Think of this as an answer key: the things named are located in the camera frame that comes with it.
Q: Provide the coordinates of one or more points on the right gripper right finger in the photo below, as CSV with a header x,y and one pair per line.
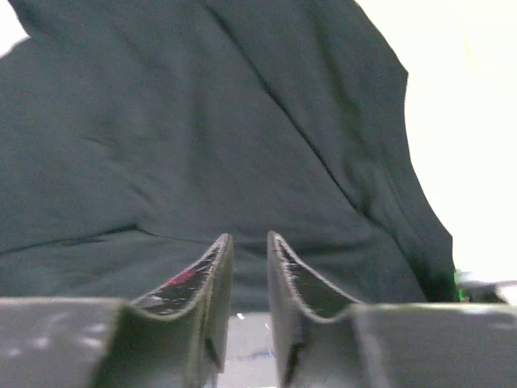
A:
x,y
324,337

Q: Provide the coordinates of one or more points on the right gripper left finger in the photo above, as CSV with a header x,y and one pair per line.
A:
x,y
173,336

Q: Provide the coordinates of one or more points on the black t-shirt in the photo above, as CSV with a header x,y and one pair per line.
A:
x,y
135,133

